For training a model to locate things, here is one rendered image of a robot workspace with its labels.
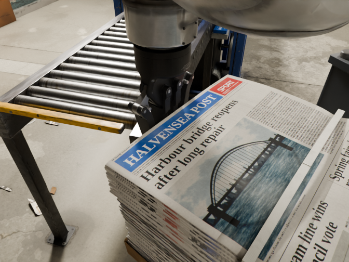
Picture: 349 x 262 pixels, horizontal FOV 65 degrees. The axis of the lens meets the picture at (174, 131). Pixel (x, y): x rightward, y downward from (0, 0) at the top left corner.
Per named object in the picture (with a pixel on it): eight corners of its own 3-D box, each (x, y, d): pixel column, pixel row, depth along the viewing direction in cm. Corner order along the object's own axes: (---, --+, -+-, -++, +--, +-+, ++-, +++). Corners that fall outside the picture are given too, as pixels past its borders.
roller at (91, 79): (163, 82, 98) (165, 90, 102) (50, 66, 107) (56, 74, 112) (160, 94, 96) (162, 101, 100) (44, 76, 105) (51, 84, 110)
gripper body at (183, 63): (164, 57, 30) (166, 123, 36) (204, 35, 36) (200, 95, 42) (117, 42, 34) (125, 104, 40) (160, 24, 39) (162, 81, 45)
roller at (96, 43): (183, 63, 123) (183, 52, 120) (89, 52, 133) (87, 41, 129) (185, 59, 126) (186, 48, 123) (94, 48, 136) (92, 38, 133)
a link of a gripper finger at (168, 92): (172, 84, 37) (166, 89, 36) (172, 146, 44) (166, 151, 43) (150, 77, 39) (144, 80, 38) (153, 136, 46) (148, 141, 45)
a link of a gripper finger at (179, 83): (155, 74, 40) (160, 70, 41) (159, 132, 47) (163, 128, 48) (176, 82, 38) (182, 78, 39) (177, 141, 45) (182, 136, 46)
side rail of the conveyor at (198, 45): (149, 168, 83) (146, 139, 75) (132, 165, 84) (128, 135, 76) (217, 26, 182) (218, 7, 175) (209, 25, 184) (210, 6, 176)
